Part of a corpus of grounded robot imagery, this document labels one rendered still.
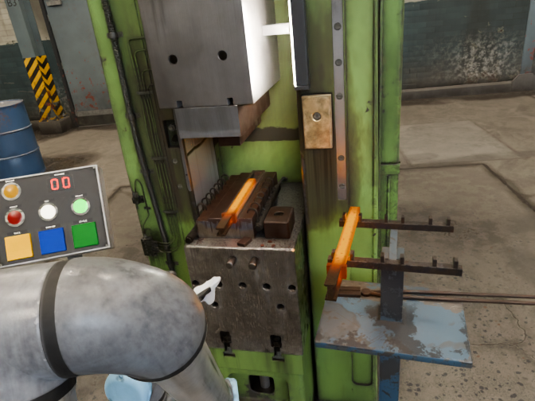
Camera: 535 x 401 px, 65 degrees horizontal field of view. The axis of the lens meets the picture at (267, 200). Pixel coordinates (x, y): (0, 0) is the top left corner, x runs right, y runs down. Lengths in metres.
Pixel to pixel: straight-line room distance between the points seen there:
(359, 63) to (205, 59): 0.45
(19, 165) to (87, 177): 4.39
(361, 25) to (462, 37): 6.27
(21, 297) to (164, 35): 0.98
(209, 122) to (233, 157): 0.57
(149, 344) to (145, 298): 0.04
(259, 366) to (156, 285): 1.28
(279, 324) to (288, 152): 0.70
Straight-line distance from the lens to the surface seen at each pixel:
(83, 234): 1.48
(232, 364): 1.74
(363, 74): 1.35
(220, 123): 1.30
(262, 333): 1.59
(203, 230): 1.47
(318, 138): 1.37
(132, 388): 0.90
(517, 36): 7.87
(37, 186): 1.55
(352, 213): 1.27
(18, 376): 0.47
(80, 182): 1.51
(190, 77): 1.30
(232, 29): 1.24
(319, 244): 1.56
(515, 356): 2.44
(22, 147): 5.86
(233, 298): 1.52
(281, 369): 1.70
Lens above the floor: 1.62
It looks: 24 degrees down
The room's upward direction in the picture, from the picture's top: 6 degrees counter-clockwise
